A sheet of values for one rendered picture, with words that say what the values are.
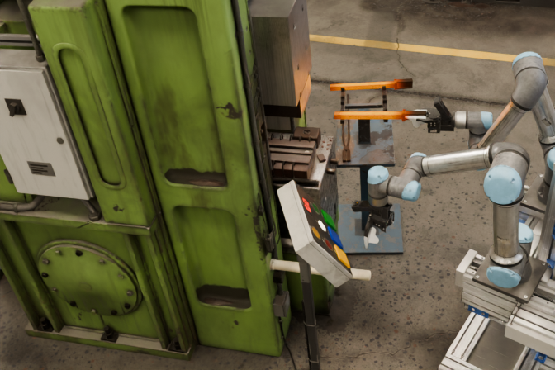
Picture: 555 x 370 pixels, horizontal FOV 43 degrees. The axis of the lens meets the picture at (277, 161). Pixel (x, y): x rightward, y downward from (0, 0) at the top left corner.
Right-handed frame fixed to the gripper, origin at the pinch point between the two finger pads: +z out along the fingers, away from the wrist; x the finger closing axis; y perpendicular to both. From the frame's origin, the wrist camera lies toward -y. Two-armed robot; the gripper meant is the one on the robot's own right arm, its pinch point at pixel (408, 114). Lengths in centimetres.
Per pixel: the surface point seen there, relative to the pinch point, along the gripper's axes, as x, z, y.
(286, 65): -31, 42, -44
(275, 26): -31, 44, -62
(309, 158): -18.4, 42.3, 12.3
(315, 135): -0.2, 43.1, 13.4
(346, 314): -27, 32, 112
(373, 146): 31, 22, 45
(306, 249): -88, 27, -5
